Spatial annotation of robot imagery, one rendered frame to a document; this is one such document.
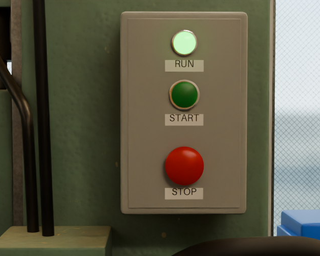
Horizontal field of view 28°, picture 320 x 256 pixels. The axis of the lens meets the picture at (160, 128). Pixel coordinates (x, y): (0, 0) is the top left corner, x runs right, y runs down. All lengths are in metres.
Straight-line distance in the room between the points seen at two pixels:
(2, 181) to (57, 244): 0.14
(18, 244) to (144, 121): 0.14
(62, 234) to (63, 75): 0.14
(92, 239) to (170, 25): 0.18
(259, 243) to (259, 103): 0.12
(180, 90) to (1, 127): 0.20
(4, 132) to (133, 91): 0.16
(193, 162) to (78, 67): 0.14
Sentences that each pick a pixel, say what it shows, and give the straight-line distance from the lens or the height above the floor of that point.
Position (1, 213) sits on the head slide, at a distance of 0.62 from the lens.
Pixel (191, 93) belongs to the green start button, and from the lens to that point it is 0.49.
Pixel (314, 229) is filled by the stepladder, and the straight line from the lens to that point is 1.31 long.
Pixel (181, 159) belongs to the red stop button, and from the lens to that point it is 0.49.
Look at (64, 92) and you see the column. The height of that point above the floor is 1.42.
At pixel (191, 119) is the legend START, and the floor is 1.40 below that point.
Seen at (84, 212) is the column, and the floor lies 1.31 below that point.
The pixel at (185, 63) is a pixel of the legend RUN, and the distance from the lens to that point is 0.50.
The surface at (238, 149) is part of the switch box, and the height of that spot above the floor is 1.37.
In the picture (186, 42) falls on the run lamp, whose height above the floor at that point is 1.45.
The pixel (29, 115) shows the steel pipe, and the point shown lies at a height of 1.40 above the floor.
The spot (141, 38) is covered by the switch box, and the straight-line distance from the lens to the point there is 0.50.
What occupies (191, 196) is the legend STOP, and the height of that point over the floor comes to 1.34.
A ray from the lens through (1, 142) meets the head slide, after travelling 0.62.
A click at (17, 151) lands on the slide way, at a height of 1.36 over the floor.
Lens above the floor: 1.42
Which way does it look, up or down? 3 degrees down
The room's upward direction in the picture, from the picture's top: straight up
